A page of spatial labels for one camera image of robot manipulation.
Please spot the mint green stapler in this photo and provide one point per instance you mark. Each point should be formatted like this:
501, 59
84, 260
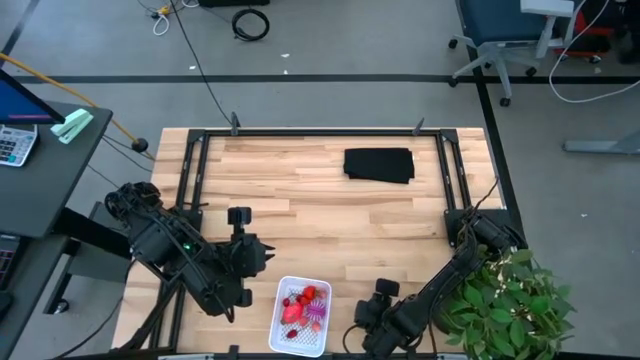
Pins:
72, 126

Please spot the red strawberry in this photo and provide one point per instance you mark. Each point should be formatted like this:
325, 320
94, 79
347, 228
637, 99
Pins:
310, 292

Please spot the black ball weight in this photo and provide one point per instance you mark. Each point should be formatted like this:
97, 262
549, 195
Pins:
140, 145

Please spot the black keyboard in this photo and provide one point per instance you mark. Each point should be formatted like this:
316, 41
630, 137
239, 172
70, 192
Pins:
7, 260

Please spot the pink textured round produce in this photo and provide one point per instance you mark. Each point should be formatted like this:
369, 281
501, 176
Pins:
292, 313

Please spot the black folded cloth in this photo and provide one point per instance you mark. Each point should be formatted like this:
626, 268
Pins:
380, 165

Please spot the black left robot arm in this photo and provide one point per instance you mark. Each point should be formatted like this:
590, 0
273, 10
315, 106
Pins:
165, 240

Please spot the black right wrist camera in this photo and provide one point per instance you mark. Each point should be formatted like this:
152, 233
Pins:
388, 287

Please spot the black power strip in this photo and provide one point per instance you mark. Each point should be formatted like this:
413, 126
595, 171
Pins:
230, 2

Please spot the green potted plant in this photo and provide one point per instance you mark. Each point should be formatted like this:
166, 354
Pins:
505, 310

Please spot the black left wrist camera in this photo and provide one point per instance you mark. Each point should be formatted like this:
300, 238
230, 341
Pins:
239, 216

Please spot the dark grey frame clamp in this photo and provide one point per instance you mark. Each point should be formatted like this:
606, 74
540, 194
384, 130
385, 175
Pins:
235, 124
418, 126
233, 351

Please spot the blue grey office chair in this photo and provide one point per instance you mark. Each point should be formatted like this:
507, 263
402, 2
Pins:
500, 20

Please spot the grey desk base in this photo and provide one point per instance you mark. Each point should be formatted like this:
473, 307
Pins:
90, 260

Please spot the grey calculator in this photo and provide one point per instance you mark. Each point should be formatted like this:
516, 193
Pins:
15, 145

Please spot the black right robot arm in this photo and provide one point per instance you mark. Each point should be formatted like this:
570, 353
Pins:
440, 280

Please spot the red floor object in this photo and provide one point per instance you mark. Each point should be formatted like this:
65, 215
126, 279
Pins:
580, 25

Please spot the black table frame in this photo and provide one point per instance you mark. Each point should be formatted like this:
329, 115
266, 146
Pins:
320, 133

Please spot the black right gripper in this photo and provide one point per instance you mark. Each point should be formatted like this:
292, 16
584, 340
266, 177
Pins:
377, 312

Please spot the grey desk foot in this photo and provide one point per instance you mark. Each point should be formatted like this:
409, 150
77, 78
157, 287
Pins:
600, 146

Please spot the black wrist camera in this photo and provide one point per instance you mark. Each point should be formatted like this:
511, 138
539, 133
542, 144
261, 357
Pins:
239, 216
388, 287

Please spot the light pink small produce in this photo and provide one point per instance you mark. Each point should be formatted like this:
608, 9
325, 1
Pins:
322, 295
316, 326

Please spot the computer monitor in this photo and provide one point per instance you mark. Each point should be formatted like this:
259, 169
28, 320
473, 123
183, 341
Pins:
20, 107

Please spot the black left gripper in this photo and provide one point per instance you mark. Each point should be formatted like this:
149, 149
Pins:
247, 256

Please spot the black desk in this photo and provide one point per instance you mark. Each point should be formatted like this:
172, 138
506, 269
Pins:
50, 180

